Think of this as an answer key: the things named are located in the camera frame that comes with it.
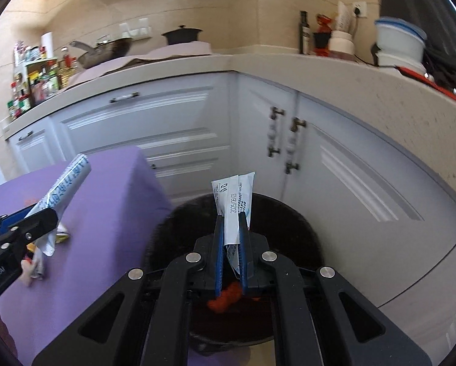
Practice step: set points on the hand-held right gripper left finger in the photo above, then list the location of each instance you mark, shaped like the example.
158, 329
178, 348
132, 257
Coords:
218, 253

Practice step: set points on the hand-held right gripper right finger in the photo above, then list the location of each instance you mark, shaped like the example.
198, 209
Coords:
244, 253

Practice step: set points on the black round trash bin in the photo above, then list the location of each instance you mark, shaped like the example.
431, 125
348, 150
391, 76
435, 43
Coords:
289, 228

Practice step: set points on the white printed wrapper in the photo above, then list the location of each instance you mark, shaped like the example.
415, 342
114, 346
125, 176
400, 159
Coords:
231, 204

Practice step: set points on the silver blue printed wrapper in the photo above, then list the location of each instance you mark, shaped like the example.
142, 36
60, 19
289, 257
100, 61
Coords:
67, 177

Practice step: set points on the person's left hand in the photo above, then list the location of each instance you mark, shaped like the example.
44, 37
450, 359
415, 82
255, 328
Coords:
27, 273

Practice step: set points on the yellow white crumpled wrapper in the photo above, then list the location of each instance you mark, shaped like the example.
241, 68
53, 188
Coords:
62, 233

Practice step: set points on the small white packet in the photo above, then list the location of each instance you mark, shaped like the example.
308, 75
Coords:
38, 268

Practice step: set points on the orange crumpled wrapper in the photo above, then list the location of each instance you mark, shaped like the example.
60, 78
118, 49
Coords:
224, 300

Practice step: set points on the narrow white cabinet drawer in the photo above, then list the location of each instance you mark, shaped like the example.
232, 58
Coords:
37, 152

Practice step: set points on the purple tablecloth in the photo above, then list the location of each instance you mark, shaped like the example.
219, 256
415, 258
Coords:
109, 206

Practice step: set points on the low white cabinet drawer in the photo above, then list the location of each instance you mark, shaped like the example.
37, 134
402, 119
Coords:
189, 175

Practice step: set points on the white corner cabinet door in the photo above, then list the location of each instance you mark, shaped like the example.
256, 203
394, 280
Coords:
258, 148

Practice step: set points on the large white cabinet door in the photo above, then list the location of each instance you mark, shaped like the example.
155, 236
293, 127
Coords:
357, 198

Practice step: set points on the group of seasoning bottles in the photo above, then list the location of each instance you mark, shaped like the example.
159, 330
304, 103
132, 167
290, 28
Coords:
33, 84

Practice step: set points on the wide white cabinet drawer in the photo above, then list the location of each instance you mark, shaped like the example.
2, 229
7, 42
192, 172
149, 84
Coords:
155, 118

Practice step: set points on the yellow cooking oil bottle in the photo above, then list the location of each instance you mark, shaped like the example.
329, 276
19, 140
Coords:
68, 64

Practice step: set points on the paper towel roll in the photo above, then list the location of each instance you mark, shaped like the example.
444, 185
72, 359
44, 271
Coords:
48, 45

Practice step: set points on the metal wok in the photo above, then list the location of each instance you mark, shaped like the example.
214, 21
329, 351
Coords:
106, 51

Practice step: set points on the pink stove cover cloth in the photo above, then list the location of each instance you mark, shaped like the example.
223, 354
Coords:
163, 55

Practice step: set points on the black lidded pot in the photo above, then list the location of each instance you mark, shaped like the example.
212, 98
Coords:
182, 35

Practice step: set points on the dark glass bottle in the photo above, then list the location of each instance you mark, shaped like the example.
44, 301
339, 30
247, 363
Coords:
305, 34

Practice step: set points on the white jar with red contents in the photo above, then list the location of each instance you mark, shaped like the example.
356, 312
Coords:
342, 45

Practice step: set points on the red tray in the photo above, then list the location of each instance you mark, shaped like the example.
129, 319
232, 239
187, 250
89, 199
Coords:
433, 84

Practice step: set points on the white paper bag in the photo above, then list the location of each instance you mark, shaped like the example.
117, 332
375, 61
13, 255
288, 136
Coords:
344, 17

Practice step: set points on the stack of white bowls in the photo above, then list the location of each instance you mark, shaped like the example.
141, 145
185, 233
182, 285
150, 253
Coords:
399, 42

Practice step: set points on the white wall switch panel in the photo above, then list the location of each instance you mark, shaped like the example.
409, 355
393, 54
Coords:
136, 28

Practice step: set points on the white wall outlet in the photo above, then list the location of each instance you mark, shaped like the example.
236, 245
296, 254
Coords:
359, 9

